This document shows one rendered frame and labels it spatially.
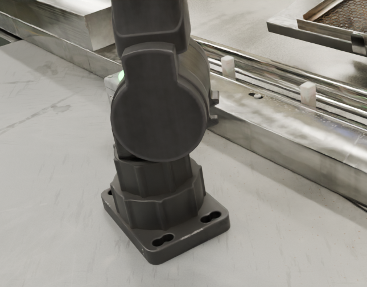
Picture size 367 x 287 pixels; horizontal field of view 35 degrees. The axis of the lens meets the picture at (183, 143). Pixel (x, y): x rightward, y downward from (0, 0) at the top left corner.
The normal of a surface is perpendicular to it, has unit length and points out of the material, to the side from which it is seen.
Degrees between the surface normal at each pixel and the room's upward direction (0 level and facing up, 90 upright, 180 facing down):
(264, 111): 0
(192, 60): 50
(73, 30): 90
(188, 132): 90
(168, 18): 77
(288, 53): 0
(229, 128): 90
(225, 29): 0
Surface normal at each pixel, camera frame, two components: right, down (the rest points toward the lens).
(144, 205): -0.26, 0.52
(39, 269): -0.15, -0.85
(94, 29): 0.60, 0.32
